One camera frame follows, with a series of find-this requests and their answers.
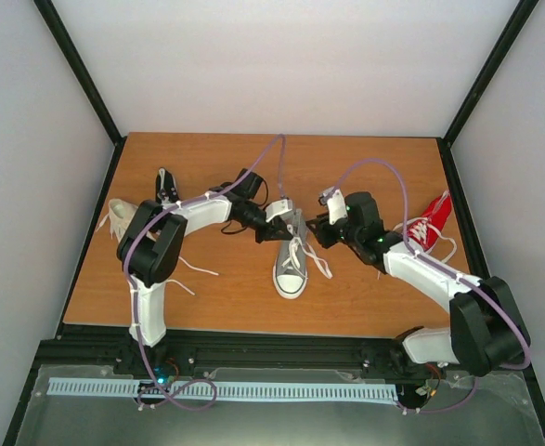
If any white lace of grey sneaker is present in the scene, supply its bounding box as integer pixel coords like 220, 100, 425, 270
277, 224, 333, 280

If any grey low-top sneaker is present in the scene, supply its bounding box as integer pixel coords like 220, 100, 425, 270
273, 208, 308, 299

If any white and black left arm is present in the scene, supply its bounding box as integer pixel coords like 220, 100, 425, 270
117, 169, 292, 374

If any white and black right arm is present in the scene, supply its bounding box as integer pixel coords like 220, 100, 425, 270
306, 188, 529, 376

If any white lace of red sneaker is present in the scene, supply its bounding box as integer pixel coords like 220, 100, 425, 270
392, 216, 458, 264

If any red high-top sneaker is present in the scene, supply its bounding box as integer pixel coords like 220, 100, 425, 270
406, 190, 457, 253

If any black high-top sneaker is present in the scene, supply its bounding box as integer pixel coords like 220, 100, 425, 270
155, 167, 179, 204

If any white lace of black sneaker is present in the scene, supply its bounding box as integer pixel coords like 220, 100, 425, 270
156, 167, 169, 203

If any white high-top sneaker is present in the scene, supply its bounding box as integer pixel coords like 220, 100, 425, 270
107, 199, 137, 242

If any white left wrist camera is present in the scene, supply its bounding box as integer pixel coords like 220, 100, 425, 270
265, 198, 293, 222

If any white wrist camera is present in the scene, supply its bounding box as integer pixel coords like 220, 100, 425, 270
265, 198, 293, 222
319, 187, 347, 225

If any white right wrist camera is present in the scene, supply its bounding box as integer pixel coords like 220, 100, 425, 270
319, 187, 347, 225

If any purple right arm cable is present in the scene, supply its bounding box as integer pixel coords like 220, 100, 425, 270
330, 157, 532, 415

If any light blue slotted cable duct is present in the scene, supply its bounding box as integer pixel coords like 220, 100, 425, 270
46, 377, 397, 404

